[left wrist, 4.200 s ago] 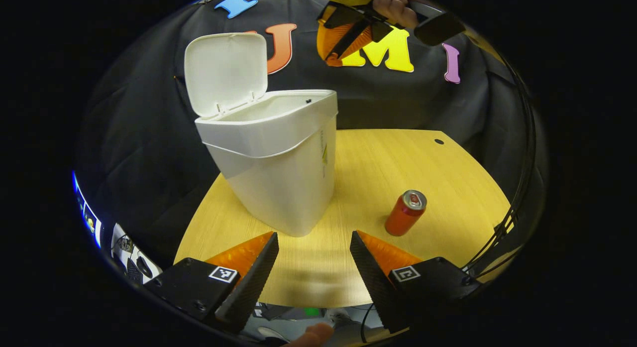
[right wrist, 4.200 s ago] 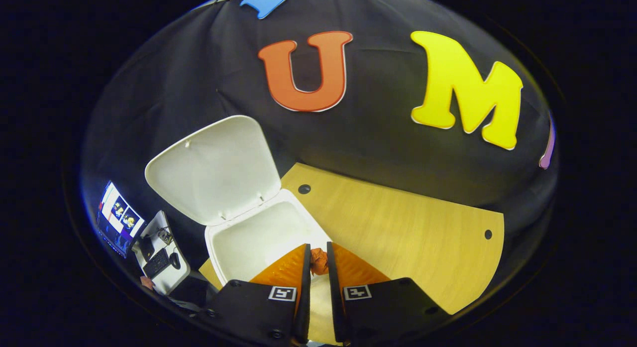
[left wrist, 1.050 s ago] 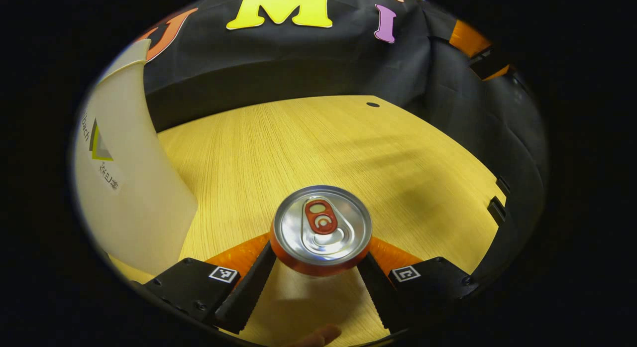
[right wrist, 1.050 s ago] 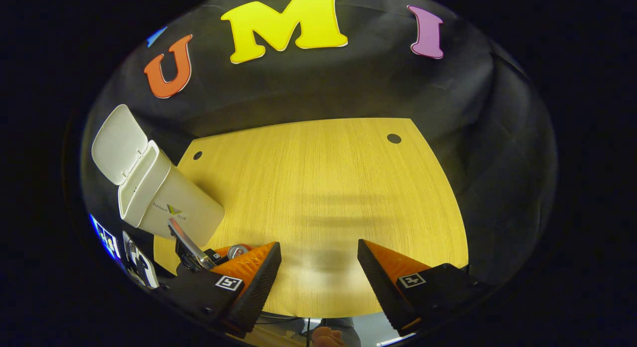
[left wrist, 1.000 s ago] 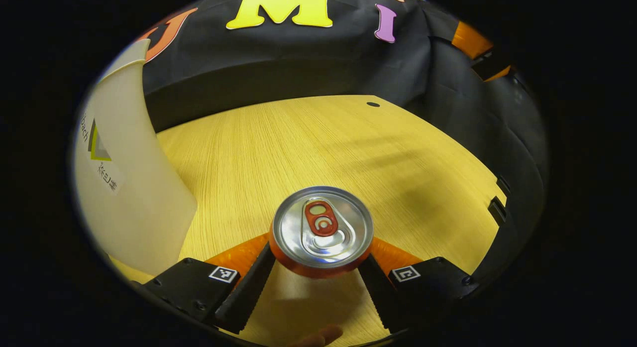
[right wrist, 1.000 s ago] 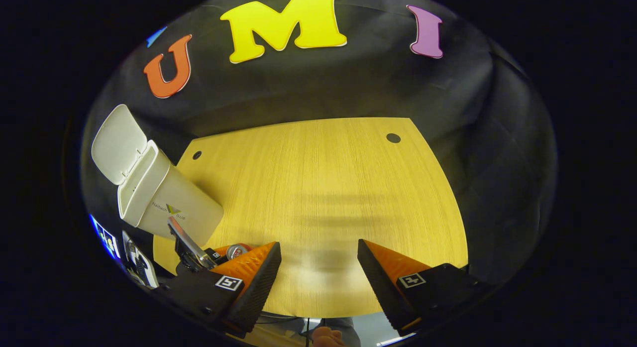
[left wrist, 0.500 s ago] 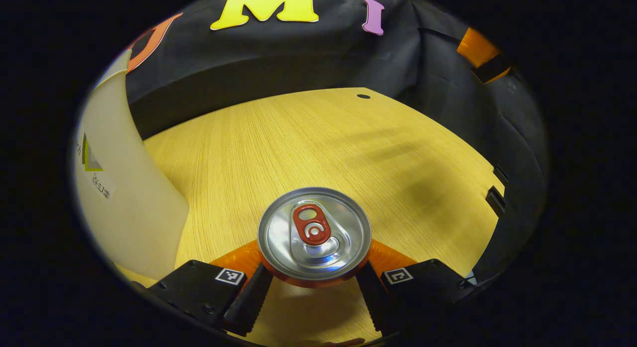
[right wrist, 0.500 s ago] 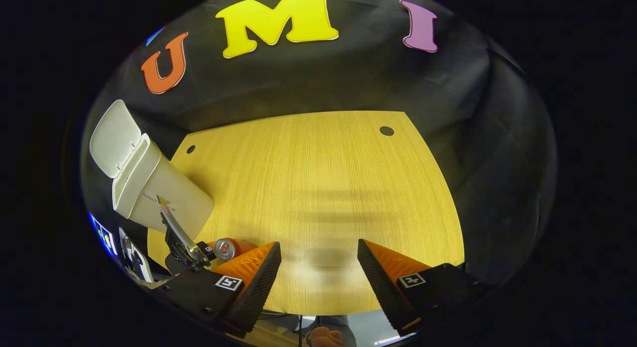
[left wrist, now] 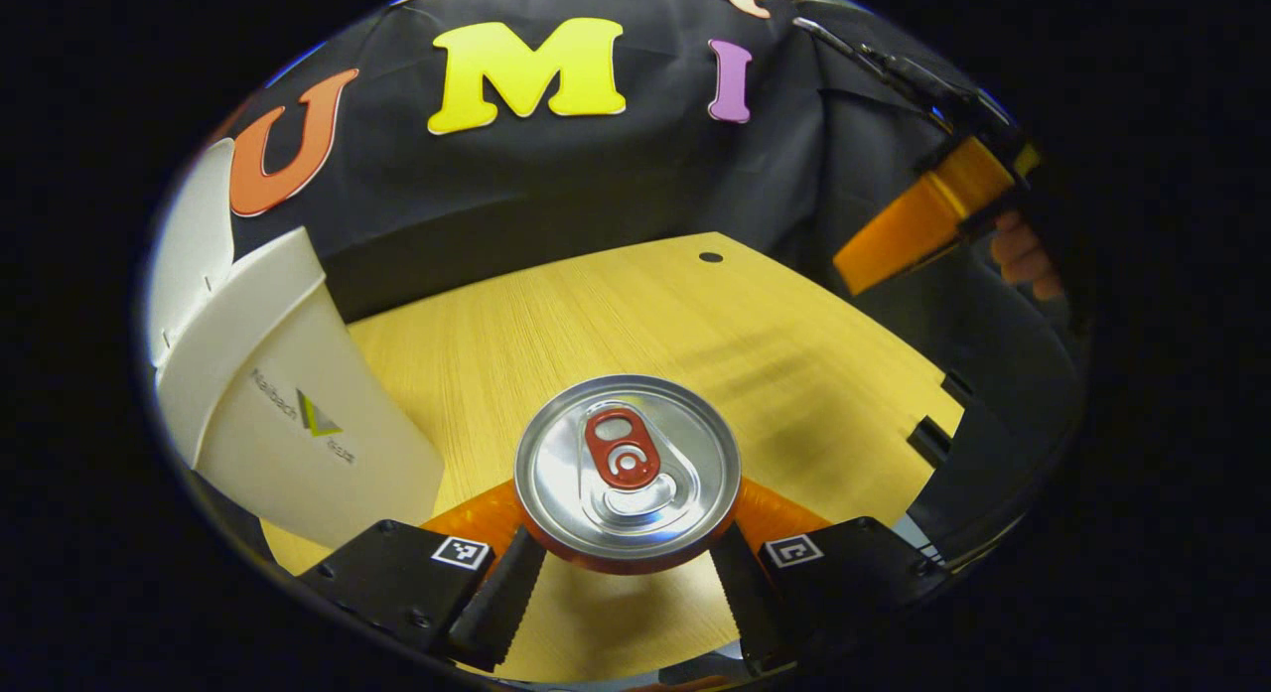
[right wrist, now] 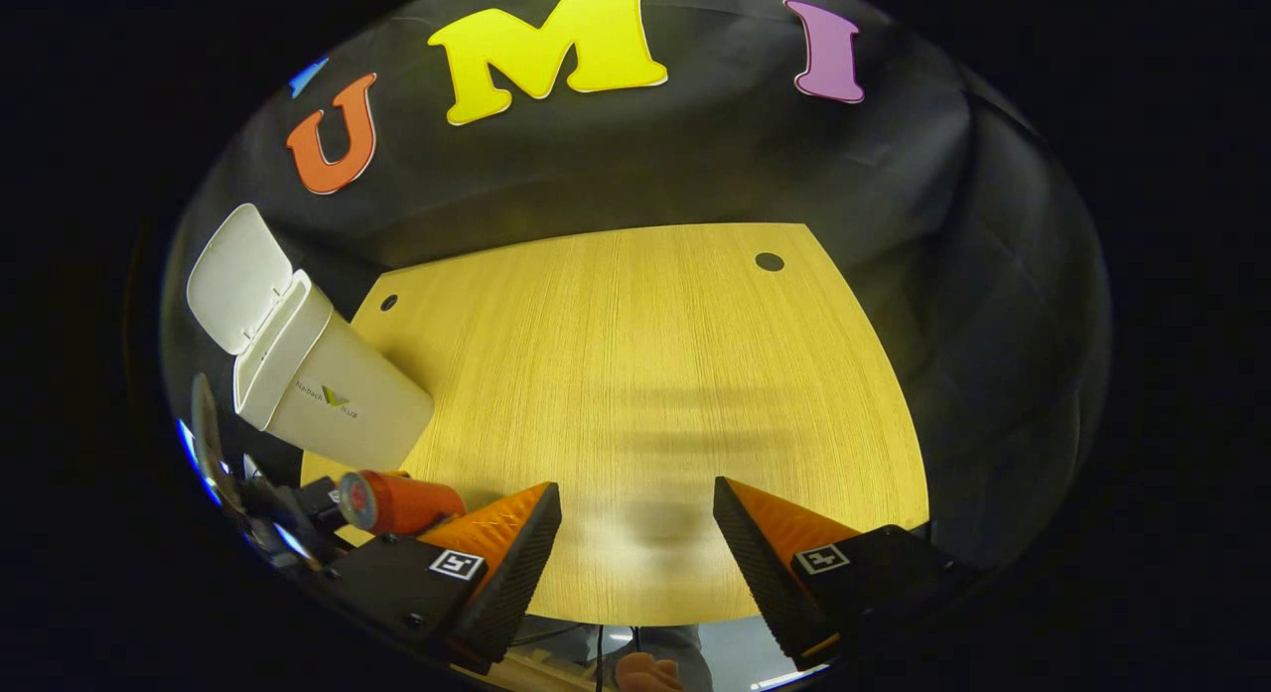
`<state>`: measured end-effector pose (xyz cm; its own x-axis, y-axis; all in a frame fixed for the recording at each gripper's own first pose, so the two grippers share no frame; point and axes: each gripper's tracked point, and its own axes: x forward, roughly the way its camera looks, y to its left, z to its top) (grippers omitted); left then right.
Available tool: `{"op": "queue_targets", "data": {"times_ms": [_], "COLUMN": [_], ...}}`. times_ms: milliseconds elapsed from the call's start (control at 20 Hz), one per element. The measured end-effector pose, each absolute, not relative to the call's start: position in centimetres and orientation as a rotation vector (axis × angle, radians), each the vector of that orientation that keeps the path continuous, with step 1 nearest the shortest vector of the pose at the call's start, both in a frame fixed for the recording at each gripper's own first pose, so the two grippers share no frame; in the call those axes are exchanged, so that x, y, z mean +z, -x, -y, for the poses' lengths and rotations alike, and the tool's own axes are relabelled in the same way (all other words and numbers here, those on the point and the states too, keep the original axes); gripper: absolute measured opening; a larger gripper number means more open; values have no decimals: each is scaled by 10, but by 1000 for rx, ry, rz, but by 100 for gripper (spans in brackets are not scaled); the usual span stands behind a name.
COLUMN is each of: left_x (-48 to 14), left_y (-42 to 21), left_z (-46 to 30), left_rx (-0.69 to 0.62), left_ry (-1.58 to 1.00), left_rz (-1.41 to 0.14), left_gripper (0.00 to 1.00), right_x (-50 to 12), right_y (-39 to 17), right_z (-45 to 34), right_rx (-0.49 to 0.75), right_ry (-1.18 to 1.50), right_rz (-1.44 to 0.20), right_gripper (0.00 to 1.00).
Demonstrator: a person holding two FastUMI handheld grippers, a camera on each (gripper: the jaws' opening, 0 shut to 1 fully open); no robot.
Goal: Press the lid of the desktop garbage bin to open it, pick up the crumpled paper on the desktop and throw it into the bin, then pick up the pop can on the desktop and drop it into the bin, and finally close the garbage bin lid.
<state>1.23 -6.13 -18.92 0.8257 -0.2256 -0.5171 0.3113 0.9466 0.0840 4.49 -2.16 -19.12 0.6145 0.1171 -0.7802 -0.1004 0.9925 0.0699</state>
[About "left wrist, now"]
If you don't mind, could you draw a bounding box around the black backdrop cloth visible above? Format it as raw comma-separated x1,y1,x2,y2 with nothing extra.
164,0,1088,564

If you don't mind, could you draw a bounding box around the wooden desktop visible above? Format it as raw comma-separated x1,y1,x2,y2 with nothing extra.
260,231,966,685

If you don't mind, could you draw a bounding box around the white desktop garbage bin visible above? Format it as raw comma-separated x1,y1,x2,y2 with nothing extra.
147,136,446,549

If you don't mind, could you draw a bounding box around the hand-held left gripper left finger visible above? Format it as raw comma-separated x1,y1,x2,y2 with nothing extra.
296,479,549,673

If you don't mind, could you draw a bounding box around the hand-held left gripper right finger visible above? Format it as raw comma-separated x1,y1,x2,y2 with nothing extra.
710,477,954,673

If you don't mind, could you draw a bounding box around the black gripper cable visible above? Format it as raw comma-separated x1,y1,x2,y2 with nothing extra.
792,15,1004,127

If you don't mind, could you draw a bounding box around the red pop can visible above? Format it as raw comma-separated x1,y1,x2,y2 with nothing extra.
513,374,744,576

